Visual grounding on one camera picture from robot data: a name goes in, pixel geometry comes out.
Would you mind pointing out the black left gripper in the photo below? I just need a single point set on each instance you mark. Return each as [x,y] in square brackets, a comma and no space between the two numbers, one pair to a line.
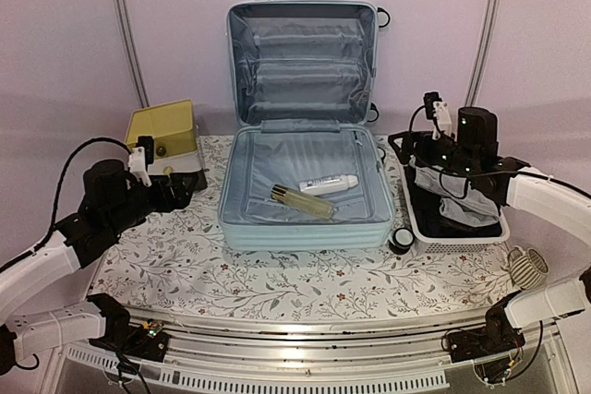
[181,198]

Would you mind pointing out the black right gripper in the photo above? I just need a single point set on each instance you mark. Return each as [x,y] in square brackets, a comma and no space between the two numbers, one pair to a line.
[412,137]

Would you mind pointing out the dark navy garment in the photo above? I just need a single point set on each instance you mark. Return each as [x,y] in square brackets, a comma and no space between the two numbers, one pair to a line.
[426,207]

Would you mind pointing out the yellow white drawer organizer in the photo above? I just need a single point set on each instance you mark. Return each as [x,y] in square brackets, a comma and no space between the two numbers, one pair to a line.
[176,148]

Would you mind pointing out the grey garment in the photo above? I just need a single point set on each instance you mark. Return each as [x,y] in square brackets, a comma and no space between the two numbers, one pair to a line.
[459,201]

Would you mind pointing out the white plastic mesh basket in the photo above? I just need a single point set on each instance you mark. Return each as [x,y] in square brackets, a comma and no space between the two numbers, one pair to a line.
[435,245]

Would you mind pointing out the gold cap glass bottle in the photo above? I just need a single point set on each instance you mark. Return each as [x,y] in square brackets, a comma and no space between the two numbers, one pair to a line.
[309,204]

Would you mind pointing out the light blue hard-shell suitcase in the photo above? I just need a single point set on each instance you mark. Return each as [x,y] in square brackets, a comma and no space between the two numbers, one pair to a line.
[302,75]

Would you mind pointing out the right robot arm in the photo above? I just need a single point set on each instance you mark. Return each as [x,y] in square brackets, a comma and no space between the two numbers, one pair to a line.
[470,153]

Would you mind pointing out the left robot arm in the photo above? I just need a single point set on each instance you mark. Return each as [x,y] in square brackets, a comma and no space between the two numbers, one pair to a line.
[114,201]

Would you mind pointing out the floral white tablecloth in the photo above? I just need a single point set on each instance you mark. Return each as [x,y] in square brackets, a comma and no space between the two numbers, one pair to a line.
[179,263]

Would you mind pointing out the white squeeze tube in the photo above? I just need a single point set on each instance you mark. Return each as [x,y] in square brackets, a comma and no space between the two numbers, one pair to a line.
[328,184]

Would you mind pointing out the striped woven cup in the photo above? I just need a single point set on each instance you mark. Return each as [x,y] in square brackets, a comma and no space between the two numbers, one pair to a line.
[527,268]

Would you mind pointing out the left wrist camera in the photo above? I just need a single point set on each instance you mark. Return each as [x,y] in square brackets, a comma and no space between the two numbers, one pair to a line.
[140,158]

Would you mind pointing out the aluminium front rail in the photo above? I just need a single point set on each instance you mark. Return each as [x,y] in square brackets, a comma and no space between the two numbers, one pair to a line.
[394,355]

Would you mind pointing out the right wall aluminium post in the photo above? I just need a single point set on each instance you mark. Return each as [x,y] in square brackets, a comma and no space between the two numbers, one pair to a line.
[484,43]

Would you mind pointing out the wall aluminium post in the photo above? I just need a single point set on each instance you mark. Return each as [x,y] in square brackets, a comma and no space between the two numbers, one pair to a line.
[484,43]
[124,24]

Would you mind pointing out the left wall aluminium post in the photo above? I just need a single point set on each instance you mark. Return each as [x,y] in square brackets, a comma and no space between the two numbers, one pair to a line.
[124,24]

